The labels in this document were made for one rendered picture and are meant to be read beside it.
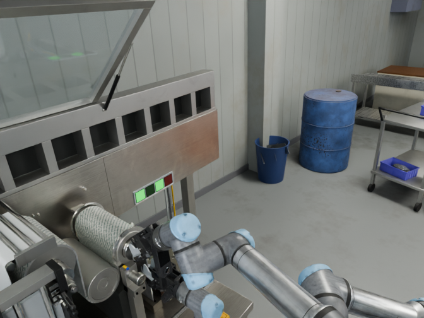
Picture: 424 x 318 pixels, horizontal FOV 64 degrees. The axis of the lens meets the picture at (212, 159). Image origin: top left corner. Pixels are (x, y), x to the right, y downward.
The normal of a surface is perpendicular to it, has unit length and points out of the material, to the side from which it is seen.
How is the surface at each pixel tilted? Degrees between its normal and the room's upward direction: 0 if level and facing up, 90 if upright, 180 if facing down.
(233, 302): 0
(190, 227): 50
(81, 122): 90
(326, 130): 90
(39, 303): 90
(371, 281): 0
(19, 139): 90
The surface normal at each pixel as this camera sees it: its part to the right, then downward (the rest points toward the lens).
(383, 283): -0.04, -0.90
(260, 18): -0.70, 0.34
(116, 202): 0.77, 0.25
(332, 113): -0.18, 0.43
